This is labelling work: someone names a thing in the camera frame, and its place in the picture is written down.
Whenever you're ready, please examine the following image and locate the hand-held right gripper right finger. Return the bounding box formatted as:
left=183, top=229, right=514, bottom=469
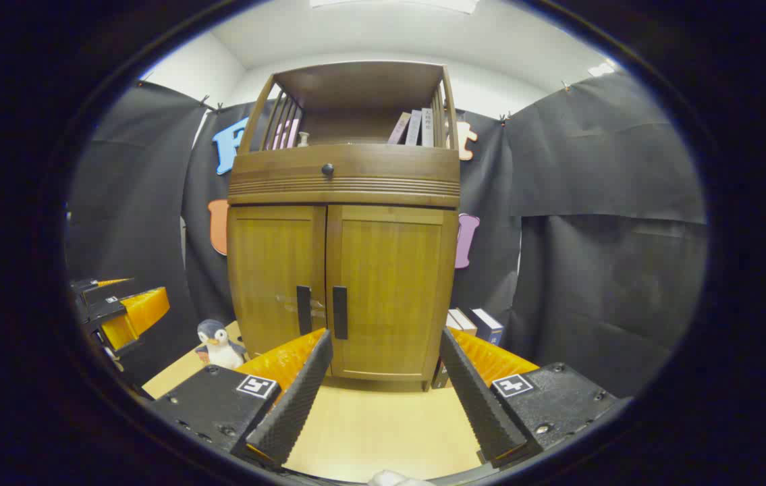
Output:
left=438, top=327, right=620, bottom=470

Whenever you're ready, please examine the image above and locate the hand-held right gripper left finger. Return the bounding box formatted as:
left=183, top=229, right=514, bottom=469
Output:
left=146, top=328, right=334, bottom=470

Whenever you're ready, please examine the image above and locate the wooden cabinet door with tape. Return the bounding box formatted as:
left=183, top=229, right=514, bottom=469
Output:
left=227, top=205, right=327, bottom=371

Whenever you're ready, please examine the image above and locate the wooden double-door shoe cabinet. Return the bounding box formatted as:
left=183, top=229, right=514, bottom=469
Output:
left=226, top=61, right=462, bottom=392

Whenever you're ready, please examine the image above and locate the dark blue book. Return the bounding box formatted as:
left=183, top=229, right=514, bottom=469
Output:
left=469, top=308, right=505, bottom=347

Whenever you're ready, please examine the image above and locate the tan book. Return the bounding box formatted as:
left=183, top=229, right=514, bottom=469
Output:
left=452, top=308, right=478, bottom=337

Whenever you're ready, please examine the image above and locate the grey white penguin plush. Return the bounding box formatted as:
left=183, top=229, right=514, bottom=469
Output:
left=195, top=319, right=248, bottom=370

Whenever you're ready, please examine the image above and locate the pale pink book behind slats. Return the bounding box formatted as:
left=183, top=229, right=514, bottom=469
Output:
left=272, top=119, right=301, bottom=150

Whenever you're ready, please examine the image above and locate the wooden drawer with dark knob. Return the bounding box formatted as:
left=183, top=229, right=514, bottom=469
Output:
left=228, top=143, right=461, bottom=198

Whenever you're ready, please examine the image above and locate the long ceiling light panel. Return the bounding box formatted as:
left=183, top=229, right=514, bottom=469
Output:
left=308, top=0, right=480, bottom=14

